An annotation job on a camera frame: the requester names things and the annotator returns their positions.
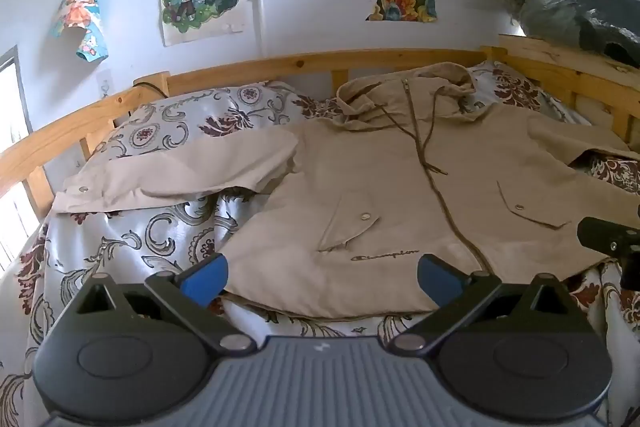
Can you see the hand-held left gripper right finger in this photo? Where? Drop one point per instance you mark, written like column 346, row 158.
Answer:
column 440, row 279

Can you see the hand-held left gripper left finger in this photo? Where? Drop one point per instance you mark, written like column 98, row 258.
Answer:
column 205, row 279

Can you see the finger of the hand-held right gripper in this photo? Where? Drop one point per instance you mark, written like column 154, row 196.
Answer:
column 602, row 233

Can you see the beige hooded jacket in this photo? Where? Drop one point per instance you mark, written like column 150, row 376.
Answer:
column 380, row 187

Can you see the floral bed sheet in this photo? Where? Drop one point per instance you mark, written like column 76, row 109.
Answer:
column 125, row 232

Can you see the floral pillow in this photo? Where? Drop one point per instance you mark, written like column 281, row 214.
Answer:
column 520, row 89
column 200, row 117

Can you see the window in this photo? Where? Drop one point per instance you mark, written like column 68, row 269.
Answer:
column 12, row 107

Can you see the curled cartoon girl poster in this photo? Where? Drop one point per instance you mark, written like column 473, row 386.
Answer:
column 80, row 17

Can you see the wooden bed frame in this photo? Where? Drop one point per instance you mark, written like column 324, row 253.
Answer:
column 300, row 62

